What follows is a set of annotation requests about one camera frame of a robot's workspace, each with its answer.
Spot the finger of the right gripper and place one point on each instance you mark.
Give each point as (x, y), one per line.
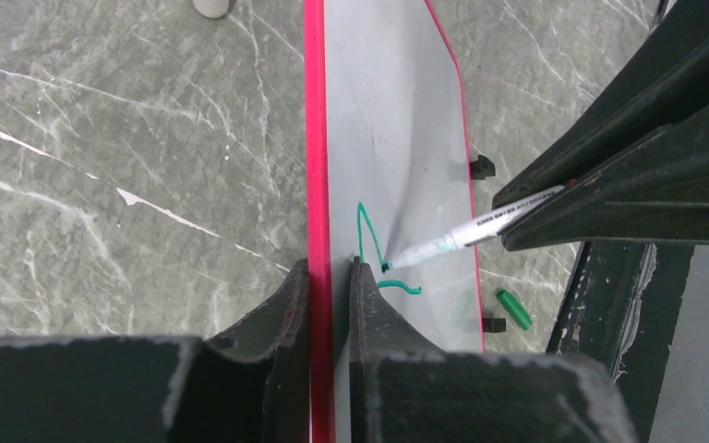
(655, 191)
(665, 82)

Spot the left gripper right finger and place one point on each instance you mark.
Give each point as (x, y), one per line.
(404, 388)

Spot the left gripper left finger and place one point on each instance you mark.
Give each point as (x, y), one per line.
(248, 383)

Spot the green marker cap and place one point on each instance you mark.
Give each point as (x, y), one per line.
(515, 308)

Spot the white green marker pen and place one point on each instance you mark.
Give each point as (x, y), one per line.
(484, 227)

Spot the pink framed whiteboard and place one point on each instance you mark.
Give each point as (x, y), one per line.
(387, 162)

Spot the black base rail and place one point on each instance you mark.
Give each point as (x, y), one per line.
(621, 308)

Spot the white PVC pipe frame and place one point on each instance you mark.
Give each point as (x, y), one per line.
(212, 8)

